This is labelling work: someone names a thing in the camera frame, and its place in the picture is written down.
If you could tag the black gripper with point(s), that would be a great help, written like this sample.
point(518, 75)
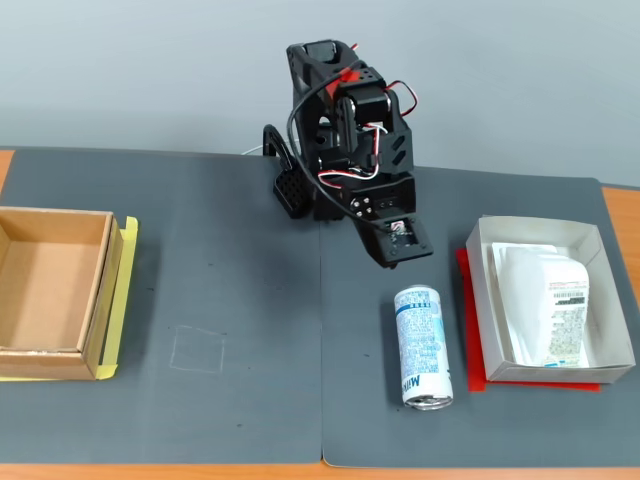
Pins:
point(387, 205)

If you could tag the white blue drink can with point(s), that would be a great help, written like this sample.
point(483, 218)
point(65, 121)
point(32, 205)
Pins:
point(422, 345)

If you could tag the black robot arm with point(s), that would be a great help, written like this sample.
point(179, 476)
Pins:
point(320, 115)

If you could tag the white cardboard box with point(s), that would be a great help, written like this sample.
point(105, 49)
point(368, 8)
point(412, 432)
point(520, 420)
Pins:
point(482, 310)

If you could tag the brown cardboard box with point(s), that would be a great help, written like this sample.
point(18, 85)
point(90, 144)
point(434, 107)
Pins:
point(40, 290)

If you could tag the black table clamp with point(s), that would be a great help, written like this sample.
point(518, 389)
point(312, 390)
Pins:
point(290, 192)

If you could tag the grey table mat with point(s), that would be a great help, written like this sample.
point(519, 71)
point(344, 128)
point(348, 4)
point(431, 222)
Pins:
point(200, 300)
point(500, 200)

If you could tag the plain white packet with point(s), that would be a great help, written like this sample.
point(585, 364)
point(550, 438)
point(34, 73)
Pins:
point(520, 247)

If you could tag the red paper sheet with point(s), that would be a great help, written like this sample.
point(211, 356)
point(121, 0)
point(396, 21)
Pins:
point(472, 350)

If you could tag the red tape piece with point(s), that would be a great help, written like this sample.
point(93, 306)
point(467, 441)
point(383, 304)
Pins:
point(350, 80)

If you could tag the white packet with printed label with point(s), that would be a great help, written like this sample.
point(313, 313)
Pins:
point(555, 310)

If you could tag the yellow paper sheet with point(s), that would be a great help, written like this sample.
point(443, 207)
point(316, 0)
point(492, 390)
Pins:
point(122, 300)

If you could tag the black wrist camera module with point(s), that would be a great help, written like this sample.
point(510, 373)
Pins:
point(407, 247)

